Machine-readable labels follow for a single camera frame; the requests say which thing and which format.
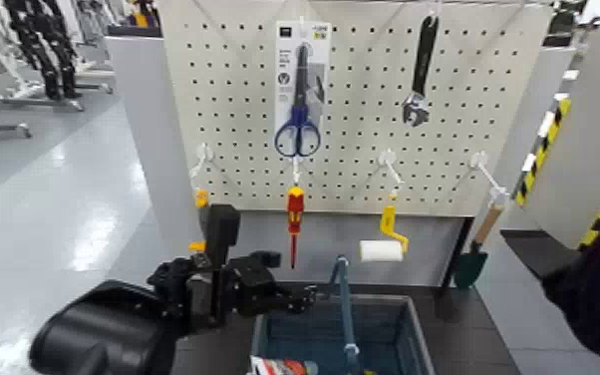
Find white partition panel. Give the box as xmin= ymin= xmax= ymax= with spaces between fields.
xmin=469 ymin=46 xmax=577 ymax=247
xmin=105 ymin=35 xmax=207 ymax=263

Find dark background equipment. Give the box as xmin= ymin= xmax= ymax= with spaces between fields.
xmin=542 ymin=0 xmax=600 ymax=50

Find blue plastic crate with handle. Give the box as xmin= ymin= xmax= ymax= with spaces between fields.
xmin=249 ymin=254 xmax=438 ymax=375

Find yellow handled white paint roller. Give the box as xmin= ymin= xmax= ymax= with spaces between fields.
xmin=359 ymin=193 xmax=411 ymax=263

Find red yellow screwdriver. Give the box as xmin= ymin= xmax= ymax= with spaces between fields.
xmin=286 ymin=186 xmax=306 ymax=270

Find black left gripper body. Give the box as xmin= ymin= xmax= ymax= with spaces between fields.
xmin=224 ymin=266 xmax=280 ymax=318

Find red white glue tube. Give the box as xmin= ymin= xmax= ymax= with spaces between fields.
xmin=249 ymin=355 xmax=320 ymax=375

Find yellow grey scraper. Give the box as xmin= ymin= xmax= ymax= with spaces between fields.
xmin=188 ymin=187 xmax=212 ymax=253

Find blue scissors in white package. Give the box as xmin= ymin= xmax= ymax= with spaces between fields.
xmin=273 ymin=19 xmax=333 ymax=159

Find white pegboard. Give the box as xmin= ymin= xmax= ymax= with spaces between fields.
xmin=158 ymin=0 xmax=555 ymax=218

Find black adjustable wrench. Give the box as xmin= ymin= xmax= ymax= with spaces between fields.
xmin=402 ymin=14 xmax=441 ymax=129

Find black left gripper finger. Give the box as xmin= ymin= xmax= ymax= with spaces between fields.
xmin=248 ymin=249 xmax=283 ymax=271
xmin=277 ymin=286 xmax=318 ymax=314

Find grey post with hazard tape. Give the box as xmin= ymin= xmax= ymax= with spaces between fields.
xmin=514 ymin=0 xmax=600 ymax=252

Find black humanoid robot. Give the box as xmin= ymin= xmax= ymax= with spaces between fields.
xmin=4 ymin=0 xmax=84 ymax=101

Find green trowel with wooden handle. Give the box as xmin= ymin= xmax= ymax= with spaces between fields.
xmin=453 ymin=202 xmax=505 ymax=289

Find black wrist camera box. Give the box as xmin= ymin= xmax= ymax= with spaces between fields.
xmin=204 ymin=203 xmax=242 ymax=268

